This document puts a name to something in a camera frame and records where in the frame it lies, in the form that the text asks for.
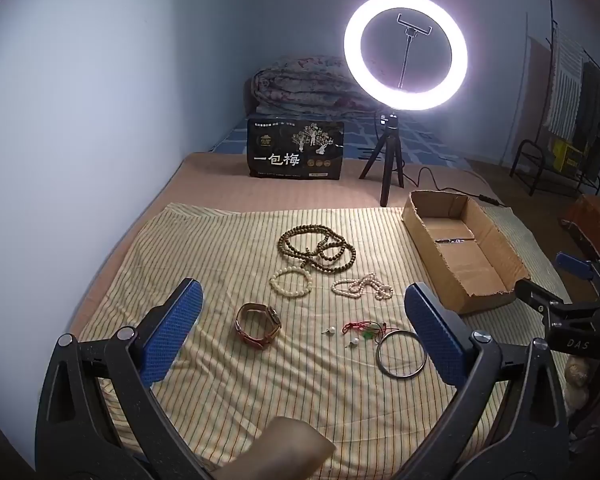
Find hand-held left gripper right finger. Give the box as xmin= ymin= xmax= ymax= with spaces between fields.
xmin=404 ymin=282 xmax=571 ymax=480

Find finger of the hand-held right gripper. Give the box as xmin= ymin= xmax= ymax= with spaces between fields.
xmin=555 ymin=252 xmax=600 ymax=292
xmin=514 ymin=279 xmax=567 ymax=318

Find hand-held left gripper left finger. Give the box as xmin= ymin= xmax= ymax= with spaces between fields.
xmin=34 ymin=277 xmax=204 ymax=480

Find cardboard box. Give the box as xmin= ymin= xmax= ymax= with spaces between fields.
xmin=402 ymin=190 xmax=531 ymax=315

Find metal bangle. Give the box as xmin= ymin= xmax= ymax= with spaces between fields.
xmin=376 ymin=330 xmax=427 ymax=378

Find red cord jade pendant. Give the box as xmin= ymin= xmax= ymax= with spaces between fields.
xmin=341 ymin=321 xmax=401 ymax=344

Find red strap wristwatch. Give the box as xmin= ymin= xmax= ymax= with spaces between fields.
xmin=235 ymin=302 xmax=282 ymax=348

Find pearl necklace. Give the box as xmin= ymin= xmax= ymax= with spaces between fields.
xmin=331 ymin=273 xmax=393 ymax=302

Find white bead bracelet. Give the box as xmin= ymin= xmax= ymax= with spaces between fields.
xmin=270 ymin=266 xmax=313 ymax=297

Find brown cardboard carton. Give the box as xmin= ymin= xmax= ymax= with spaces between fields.
xmin=560 ymin=194 xmax=600 ymax=261

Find yellow striped cloth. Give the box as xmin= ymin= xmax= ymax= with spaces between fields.
xmin=77 ymin=202 xmax=571 ymax=480

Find yellow box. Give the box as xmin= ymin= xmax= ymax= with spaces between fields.
xmin=552 ymin=140 xmax=589 ymax=174

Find black metal shoe rack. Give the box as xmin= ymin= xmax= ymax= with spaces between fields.
xmin=510 ymin=137 xmax=600 ymax=197

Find tan blanket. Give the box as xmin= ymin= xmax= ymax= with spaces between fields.
xmin=70 ymin=152 xmax=521 ymax=336

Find person's knee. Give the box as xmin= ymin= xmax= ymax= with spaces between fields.
xmin=215 ymin=416 xmax=337 ymax=480

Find dark hanging clothes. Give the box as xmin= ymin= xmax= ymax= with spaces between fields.
xmin=577 ymin=62 xmax=600 ymax=152

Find white knitted hanging cloth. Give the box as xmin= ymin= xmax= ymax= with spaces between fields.
xmin=547 ymin=30 xmax=587 ymax=131

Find black mini tripod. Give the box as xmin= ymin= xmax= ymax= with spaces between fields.
xmin=359 ymin=111 xmax=406 ymax=208

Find black printed snack bag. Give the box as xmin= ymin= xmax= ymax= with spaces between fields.
xmin=246 ymin=120 xmax=347 ymax=179

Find black clothes rack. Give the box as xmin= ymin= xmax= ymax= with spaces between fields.
xmin=545 ymin=0 xmax=600 ymax=196

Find folded floral quilt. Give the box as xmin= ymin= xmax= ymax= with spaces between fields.
xmin=251 ymin=56 xmax=381 ymax=116

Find black phone holder clamp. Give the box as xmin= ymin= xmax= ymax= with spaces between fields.
xmin=396 ymin=11 xmax=433 ymax=88

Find brown wooden bead necklace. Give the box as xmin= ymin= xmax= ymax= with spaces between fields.
xmin=279 ymin=226 xmax=357 ymax=277

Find black power cable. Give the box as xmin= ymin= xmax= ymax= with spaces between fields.
xmin=377 ymin=116 xmax=481 ymax=200

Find white ring light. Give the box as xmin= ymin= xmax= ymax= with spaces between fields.
xmin=343 ymin=0 xmax=478 ymax=112

